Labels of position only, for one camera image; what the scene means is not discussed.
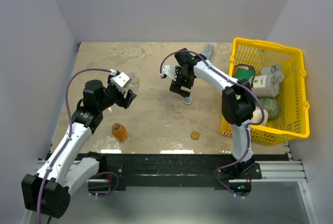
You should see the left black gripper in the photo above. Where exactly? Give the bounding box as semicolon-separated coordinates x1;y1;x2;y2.
98;74;136;111

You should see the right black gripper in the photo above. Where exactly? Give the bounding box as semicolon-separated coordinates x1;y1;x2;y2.
170;66;195;97

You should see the silver bottle cap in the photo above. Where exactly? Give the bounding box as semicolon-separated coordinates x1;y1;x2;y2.
183;96;193;105

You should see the clear glass bottle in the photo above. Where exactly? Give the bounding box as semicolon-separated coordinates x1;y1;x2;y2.
127;72;140;94

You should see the orange juice bottle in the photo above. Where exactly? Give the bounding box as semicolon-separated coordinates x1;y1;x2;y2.
112;123;128;142

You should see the brown bottle cap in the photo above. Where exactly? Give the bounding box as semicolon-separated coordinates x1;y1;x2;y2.
190;131;200;140

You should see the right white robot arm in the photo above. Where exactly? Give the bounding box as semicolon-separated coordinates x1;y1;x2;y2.
160;48;255;179

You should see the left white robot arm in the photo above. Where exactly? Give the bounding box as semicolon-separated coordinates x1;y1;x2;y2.
21;73;136;218

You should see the silver rectangular box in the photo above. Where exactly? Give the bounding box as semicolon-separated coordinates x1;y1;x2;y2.
202;44;215;59

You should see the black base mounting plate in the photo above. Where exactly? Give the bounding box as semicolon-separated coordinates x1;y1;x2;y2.
76;152;262;195

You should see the pink toilet paper roll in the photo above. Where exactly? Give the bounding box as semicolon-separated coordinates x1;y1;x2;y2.
250;105;269;126

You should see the white labelled jar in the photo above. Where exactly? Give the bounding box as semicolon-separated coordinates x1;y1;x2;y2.
249;74;279;97

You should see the green round sponge ball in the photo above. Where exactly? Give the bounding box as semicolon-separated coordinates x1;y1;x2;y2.
259;97;281;121

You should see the yellow plastic basket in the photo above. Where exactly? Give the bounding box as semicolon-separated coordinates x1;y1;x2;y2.
228;38;310;146

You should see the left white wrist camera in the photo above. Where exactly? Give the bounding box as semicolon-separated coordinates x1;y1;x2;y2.
109;70;131;89

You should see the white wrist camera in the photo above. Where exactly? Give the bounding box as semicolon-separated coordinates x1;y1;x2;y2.
160;65;177;81
109;70;131;89

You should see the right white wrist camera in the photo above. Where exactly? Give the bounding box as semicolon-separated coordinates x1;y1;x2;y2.
160;65;177;81

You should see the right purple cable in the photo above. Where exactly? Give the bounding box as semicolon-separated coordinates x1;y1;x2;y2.
159;51;265;199

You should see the purple cable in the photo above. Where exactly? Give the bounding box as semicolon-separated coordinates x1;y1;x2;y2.
159;51;265;199
36;68;115;224

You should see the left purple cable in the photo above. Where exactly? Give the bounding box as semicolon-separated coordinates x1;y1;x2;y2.
36;68;115;224

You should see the aluminium rail frame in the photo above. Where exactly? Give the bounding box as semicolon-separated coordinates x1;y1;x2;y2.
20;152;318;223

